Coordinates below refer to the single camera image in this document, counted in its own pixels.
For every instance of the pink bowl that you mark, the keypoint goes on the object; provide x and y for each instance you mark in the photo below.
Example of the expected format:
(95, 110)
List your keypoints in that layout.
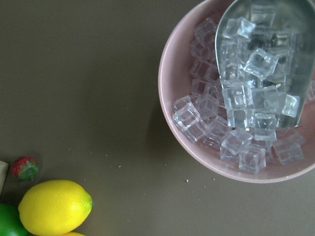
(174, 82)

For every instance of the metal ice scoop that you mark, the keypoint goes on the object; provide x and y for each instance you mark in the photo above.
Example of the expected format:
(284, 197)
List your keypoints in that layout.
(296, 15)

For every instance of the yellow lemon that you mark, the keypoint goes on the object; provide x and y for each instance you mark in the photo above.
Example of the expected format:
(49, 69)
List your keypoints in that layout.
(54, 207)
(73, 234)

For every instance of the red strawberry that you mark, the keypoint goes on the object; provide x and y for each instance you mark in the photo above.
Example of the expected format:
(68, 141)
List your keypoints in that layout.
(25, 168)

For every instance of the wooden cutting board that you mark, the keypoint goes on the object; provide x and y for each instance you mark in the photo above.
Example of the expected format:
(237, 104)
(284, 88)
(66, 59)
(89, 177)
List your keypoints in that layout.
(3, 173)

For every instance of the green lime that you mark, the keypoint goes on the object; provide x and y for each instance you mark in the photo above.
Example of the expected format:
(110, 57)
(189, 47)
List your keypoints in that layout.
(10, 223)

